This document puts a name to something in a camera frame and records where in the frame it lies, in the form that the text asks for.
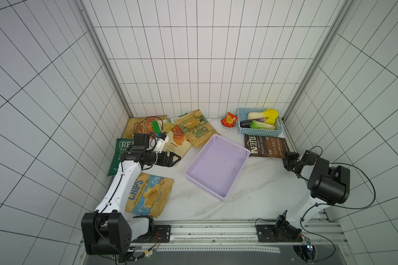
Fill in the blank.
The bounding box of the beige cassava chips bag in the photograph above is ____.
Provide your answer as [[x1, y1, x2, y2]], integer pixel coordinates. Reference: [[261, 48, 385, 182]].
[[151, 121, 192, 159]]

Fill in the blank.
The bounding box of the brown Kettle sea salt bag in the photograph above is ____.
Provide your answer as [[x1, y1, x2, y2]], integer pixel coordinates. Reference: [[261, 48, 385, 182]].
[[244, 135, 290, 159]]

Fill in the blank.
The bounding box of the blue kettle chips bag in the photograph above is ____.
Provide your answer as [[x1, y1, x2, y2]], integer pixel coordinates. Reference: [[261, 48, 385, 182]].
[[125, 173, 175, 218]]

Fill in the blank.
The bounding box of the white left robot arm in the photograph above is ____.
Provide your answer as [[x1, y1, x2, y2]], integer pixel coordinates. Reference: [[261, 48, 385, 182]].
[[81, 150, 181, 257]]

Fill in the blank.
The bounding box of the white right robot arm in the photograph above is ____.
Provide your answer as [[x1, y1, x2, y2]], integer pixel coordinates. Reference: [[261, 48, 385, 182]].
[[255, 150, 350, 242]]

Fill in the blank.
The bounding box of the green white chips bag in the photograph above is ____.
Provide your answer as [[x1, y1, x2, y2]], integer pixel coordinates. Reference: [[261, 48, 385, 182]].
[[151, 116, 186, 145]]

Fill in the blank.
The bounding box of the green Real chips bag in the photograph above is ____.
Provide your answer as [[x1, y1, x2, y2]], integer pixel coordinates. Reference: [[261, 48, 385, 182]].
[[108, 138, 134, 176]]

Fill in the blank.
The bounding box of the red kettle chips bag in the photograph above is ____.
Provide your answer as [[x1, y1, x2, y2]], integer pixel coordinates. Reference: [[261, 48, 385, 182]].
[[122, 115, 167, 139]]

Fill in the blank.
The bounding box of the green kettle chips bag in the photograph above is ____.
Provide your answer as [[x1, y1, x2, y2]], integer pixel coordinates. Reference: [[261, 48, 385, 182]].
[[175, 109, 219, 149]]

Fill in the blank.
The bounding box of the purple plastic basket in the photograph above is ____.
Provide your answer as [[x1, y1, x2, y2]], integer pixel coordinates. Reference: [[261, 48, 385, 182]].
[[185, 134, 251, 201]]

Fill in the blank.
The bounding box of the blue plastic basket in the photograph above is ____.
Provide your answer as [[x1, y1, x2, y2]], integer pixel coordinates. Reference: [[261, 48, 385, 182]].
[[237, 107, 284, 137]]

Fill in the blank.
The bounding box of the yellow toy cabbage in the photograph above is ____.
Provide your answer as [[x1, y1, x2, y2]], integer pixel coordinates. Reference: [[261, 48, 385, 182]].
[[248, 109, 279, 125]]

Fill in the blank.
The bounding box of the green toy lettuce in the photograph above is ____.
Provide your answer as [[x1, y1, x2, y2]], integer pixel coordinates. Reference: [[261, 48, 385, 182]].
[[249, 120, 276, 130]]

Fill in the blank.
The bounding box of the purple toy eggplant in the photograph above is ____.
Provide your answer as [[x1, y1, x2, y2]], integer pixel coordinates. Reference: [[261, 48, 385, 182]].
[[240, 118, 266, 128]]

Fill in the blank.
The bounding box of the red snack cup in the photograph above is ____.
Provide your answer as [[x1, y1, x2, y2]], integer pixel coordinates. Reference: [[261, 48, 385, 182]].
[[221, 112, 238, 129]]

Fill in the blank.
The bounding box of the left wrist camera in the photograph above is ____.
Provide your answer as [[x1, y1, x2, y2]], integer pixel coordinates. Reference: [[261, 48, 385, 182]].
[[153, 132, 169, 153]]

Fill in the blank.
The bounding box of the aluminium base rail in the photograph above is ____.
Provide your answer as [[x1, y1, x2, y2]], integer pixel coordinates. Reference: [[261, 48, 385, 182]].
[[81, 220, 349, 254]]

